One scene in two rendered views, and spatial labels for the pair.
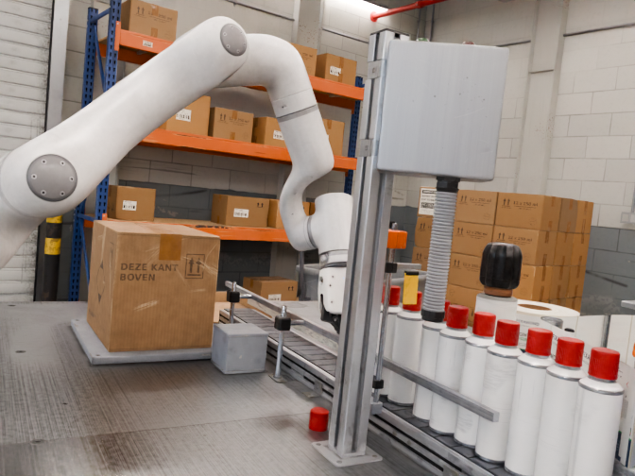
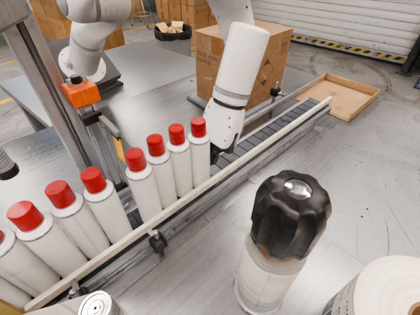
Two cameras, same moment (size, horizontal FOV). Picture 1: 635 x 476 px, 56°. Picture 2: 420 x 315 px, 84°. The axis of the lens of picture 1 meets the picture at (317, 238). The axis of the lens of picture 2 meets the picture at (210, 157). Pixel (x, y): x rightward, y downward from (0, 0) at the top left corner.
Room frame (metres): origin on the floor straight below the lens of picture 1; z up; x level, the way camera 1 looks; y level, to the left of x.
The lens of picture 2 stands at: (1.14, -0.52, 1.37)
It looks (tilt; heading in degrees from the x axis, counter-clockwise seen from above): 43 degrees down; 77
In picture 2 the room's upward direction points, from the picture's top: straight up
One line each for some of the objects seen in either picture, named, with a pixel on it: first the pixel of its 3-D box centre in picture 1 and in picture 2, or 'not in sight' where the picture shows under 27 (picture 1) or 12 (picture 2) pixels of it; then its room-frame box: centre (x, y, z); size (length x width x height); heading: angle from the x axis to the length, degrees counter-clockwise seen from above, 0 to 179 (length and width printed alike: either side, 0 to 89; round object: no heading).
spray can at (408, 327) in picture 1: (407, 347); (144, 189); (1.08, -0.18, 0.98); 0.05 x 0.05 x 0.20
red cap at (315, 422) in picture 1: (318, 418); not in sight; (1.04, -0.03, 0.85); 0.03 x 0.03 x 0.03
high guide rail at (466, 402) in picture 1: (314, 326); (221, 136); (1.29, -0.01, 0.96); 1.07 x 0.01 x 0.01; 29
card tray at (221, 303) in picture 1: (216, 306); (335, 94); (1.93, 0.30, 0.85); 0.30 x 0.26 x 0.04; 29
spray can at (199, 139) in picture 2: not in sight; (199, 155); (1.21, -0.11, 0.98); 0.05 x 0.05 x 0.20
